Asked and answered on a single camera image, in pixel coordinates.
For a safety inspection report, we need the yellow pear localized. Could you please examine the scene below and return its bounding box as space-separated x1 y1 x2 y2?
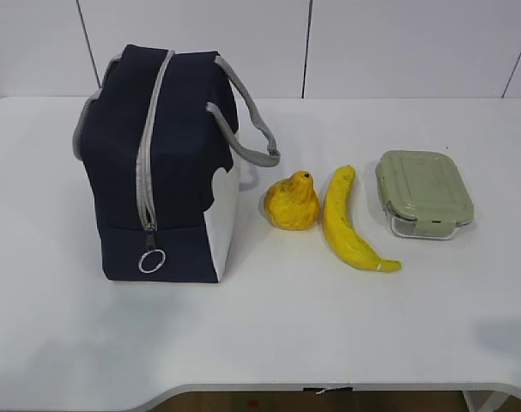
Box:
264 170 321 231

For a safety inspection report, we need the yellow banana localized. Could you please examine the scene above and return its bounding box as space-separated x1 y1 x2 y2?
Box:
322 165 402 273

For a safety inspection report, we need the black tape on table edge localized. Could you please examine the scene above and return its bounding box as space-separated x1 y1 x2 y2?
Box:
302 386 354 396

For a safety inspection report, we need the glass container green lid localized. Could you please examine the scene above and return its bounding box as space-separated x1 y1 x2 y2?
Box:
375 150 475 240

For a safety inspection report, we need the navy blue lunch bag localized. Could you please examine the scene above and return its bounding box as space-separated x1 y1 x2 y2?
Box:
73 45 281 283

